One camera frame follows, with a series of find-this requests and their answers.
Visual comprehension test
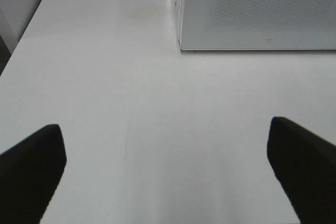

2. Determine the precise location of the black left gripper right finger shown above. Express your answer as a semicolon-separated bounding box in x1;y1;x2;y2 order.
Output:
267;116;335;223

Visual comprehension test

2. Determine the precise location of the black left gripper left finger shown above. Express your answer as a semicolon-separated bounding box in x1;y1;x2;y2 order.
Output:
1;124;67;223

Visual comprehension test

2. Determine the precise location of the white microwave oven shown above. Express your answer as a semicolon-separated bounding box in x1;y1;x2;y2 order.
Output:
173;0;336;51

